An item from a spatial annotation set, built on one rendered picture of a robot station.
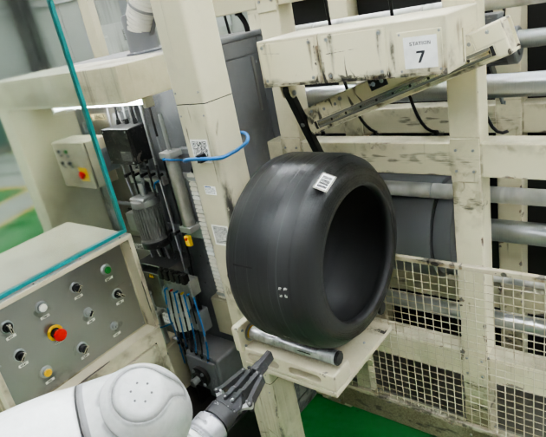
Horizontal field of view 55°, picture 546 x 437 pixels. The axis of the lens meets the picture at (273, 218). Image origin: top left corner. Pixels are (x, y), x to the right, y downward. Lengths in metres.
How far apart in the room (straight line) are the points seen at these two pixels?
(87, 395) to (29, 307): 1.02
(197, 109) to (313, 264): 0.59
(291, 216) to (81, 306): 0.81
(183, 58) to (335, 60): 0.44
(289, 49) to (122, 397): 1.21
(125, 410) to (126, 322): 1.27
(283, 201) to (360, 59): 0.46
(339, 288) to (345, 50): 0.79
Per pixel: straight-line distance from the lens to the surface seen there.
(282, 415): 2.12
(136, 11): 2.14
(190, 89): 1.59
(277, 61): 1.69
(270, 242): 1.34
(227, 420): 1.34
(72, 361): 1.86
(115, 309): 1.90
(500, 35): 1.53
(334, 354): 1.59
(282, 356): 1.71
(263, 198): 1.41
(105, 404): 0.70
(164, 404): 0.70
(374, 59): 1.51
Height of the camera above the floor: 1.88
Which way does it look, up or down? 22 degrees down
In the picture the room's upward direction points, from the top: 11 degrees counter-clockwise
